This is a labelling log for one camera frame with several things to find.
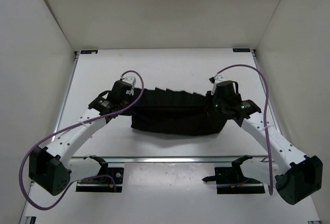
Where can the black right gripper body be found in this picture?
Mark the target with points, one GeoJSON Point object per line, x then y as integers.
{"type": "Point", "coordinates": [219, 107]}

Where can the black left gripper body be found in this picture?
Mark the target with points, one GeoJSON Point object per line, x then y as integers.
{"type": "Point", "coordinates": [128, 103]}

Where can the black pleated skirt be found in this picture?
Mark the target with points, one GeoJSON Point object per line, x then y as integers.
{"type": "Point", "coordinates": [176, 112]}

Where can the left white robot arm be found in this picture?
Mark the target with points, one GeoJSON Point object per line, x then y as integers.
{"type": "Point", "coordinates": [52, 166]}

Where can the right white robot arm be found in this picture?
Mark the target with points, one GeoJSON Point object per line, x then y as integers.
{"type": "Point", "coordinates": [295, 175]}

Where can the left blue table label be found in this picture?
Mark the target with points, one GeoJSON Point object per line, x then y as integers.
{"type": "Point", "coordinates": [88, 52]}

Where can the blue table label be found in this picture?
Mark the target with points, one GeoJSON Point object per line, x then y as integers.
{"type": "Point", "coordinates": [88, 52]}
{"type": "Point", "coordinates": [241, 50]}

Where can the right blue table label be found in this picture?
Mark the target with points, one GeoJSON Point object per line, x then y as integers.
{"type": "Point", "coordinates": [241, 50]}

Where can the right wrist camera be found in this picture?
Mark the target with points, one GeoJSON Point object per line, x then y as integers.
{"type": "Point", "coordinates": [226, 89]}

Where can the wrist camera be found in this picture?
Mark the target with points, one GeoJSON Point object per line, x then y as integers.
{"type": "Point", "coordinates": [129, 80]}
{"type": "Point", "coordinates": [226, 89]}

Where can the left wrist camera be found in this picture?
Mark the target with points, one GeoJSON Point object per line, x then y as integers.
{"type": "Point", "coordinates": [129, 80]}

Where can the aluminium table rail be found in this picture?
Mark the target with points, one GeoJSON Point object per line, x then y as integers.
{"type": "Point", "coordinates": [64, 88]}

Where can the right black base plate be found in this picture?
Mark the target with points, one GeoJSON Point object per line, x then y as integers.
{"type": "Point", "coordinates": [229, 184]}

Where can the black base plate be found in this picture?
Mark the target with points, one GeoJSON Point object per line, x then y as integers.
{"type": "Point", "coordinates": [109, 180]}
{"type": "Point", "coordinates": [229, 184]}

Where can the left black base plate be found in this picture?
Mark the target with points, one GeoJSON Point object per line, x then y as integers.
{"type": "Point", "coordinates": [109, 180]}

